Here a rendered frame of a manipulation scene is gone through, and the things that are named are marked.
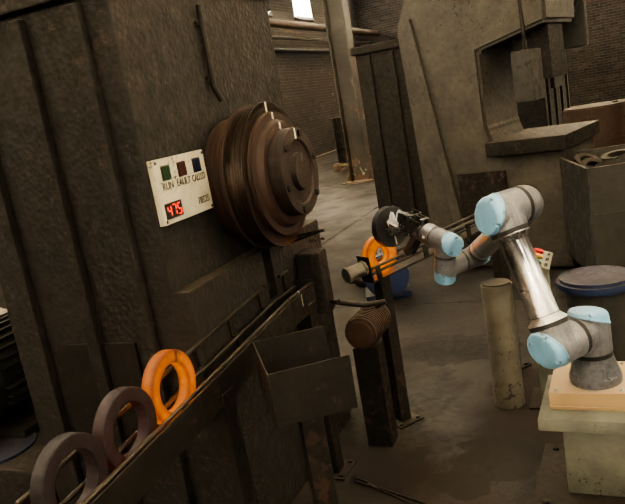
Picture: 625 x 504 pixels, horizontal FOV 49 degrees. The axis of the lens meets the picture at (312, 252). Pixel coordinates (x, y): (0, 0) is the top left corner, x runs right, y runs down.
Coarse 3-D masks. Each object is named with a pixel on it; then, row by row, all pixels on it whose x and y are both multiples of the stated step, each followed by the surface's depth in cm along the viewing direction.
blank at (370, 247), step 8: (368, 240) 265; (368, 248) 262; (376, 248) 265; (384, 248) 269; (392, 248) 269; (368, 256) 263; (384, 256) 270; (392, 256) 270; (376, 264) 265; (384, 272) 268
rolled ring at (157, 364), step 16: (160, 352) 167; (176, 352) 169; (160, 368) 163; (176, 368) 173; (192, 368) 175; (144, 384) 161; (192, 384) 174; (160, 400) 162; (176, 400) 173; (160, 416) 162
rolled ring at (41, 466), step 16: (80, 432) 138; (48, 448) 132; (64, 448) 133; (80, 448) 137; (96, 448) 141; (48, 464) 129; (96, 464) 141; (32, 480) 129; (48, 480) 129; (96, 480) 141; (32, 496) 128; (48, 496) 129; (80, 496) 140; (96, 496) 140
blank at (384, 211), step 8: (384, 208) 254; (392, 208) 256; (376, 216) 253; (384, 216) 254; (376, 224) 252; (384, 224) 254; (376, 232) 253; (384, 232) 254; (392, 232) 260; (376, 240) 256; (384, 240) 254; (392, 240) 256; (400, 240) 258
